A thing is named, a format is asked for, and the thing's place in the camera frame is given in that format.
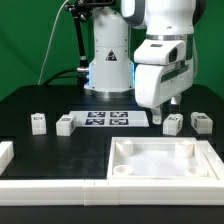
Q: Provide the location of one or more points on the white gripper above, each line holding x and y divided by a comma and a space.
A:
162, 73

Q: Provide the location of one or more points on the white square tabletop tray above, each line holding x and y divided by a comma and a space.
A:
160, 158

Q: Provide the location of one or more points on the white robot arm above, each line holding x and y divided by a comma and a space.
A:
118, 35

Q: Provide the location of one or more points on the white fiducial marker sheet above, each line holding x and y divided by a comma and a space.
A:
110, 118

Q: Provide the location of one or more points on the white U-shaped obstacle fence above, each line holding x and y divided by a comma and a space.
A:
86, 192

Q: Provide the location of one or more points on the black camera stand pole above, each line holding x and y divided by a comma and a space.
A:
81, 11

